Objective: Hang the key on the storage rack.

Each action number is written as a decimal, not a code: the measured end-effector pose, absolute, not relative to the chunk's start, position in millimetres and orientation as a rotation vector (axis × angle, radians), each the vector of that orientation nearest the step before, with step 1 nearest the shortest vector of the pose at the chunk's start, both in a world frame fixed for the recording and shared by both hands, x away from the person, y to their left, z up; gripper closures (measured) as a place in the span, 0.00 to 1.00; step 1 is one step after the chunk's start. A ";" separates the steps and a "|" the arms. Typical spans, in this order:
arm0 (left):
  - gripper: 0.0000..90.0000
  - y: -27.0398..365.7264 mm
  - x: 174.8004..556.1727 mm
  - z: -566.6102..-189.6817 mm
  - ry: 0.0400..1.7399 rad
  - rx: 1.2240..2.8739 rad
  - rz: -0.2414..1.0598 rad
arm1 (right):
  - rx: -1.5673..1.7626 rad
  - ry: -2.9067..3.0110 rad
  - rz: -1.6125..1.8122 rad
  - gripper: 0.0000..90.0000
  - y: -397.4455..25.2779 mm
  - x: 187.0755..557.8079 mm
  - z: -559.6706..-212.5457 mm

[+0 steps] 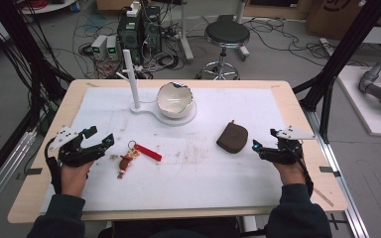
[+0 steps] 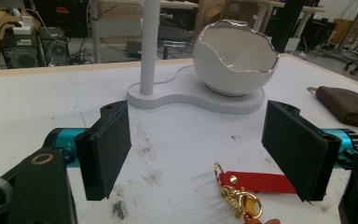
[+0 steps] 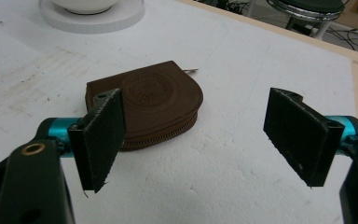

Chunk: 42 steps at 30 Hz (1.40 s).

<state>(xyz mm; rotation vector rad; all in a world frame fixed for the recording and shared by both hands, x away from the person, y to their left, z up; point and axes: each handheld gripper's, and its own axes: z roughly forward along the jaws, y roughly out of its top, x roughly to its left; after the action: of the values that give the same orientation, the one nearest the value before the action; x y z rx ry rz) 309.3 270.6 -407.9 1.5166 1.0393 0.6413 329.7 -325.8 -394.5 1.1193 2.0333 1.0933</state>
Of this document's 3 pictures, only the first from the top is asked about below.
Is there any white power strip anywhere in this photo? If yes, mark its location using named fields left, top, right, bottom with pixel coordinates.
left=126, top=1, right=143, bottom=19

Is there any person's left hand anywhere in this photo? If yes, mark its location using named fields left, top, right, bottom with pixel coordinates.
left=60, top=161, right=94, bottom=198

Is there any black round stool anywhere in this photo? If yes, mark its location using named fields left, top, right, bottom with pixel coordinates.
left=195, top=20, right=252, bottom=81

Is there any person's dark clothed lap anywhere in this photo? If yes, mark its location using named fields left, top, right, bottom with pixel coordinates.
left=98, top=216, right=243, bottom=238

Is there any person's right hand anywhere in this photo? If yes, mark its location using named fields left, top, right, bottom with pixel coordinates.
left=272, top=160, right=308, bottom=186

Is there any red strap doll keychain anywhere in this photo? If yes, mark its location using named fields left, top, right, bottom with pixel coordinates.
left=116, top=140, right=164, bottom=179

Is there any white platform board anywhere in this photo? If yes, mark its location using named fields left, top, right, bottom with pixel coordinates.
left=336, top=64, right=381, bottom=139

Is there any black computer tower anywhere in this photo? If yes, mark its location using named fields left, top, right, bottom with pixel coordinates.
left=144, top=5, right=164, bottom=55
left=116, top=15, right=147, bottom=65

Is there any black metal frame stand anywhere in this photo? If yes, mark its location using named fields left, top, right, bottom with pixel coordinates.
left=0, top=0, right=75, bottom=196
left=292, top=0, right=381, bottom=144

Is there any grey bench power supply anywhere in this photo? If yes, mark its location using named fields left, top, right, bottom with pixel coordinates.
left=105, top=35, right=119, bottom=61
left=90, top=34, right=109, bottom=61

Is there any brown zip pouch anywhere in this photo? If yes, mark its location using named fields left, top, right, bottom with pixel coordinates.
left=215, top=119, right=249, bottom=155

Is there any aluminium rail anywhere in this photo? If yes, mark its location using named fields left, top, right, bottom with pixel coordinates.
left=305, top=108, right=372, bottom=238
left=0, top=129, right=38, bottom=222

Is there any brown cardboard box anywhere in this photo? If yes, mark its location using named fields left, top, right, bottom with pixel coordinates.
left=305, top=0, right=381, bottom=42

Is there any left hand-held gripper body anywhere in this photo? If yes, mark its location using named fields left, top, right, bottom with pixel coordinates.
left=49, top=125, right=98, bottom=169

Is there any white metal stand leg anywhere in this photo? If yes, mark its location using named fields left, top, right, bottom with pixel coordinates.
left=235, top=0, right=251, bottom=62
left=178, top=0, right=195, bottom=63

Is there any tangle of floor cables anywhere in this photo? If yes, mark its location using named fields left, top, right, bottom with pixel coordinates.
left=72, top=6, right=370, bottom=80

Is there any white table mat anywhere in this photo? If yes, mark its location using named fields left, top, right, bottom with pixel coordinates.
left=39, top=86, right=300, bottom=213

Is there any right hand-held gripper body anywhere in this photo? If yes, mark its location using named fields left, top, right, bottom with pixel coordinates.
left=261, top=126, right=317, bottom=166

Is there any black cable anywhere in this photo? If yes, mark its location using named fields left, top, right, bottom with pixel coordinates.
left=44, top=138, right=64, bottom=195
left=292, top=150, right=315, bottom=198

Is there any white eggshell-shaped bowl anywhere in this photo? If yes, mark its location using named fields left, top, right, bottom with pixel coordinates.
left=156, top=81, right=194, bottom=119

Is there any white pole stand with base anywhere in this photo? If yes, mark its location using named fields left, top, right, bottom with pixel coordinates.
left=115, top=49, right=198, bottom=127

